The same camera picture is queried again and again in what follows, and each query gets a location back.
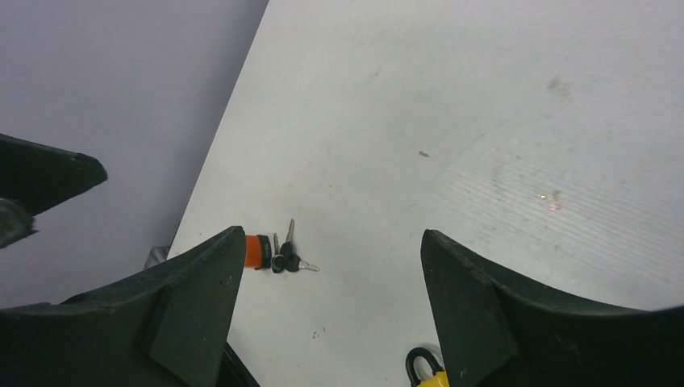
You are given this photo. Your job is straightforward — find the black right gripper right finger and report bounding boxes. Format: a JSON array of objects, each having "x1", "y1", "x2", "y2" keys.
[{"x1": 420, "y1": 230, "x2": 683, "y2": 386}]

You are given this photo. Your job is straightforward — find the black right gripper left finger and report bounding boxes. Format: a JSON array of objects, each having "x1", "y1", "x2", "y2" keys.
[{"x1": 1, "y1": 227, "x2": 247, "y2": 386}]

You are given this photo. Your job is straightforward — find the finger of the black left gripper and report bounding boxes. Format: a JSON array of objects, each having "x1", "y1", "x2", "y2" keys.
[{"x1": 1, "y1": 134, "x2": 108, "y2": 248}]

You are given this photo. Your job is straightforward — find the yellow padlock with keys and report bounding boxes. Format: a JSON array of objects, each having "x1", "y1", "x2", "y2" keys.
[{"x1": 404, "y1": 347, "x2": 449, "y2": 387}]

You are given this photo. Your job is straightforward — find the orange padlock with keys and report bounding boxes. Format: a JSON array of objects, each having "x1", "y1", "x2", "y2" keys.
[{"x1": 244, "y1": 219, "x2": 320, "y2": 274}]

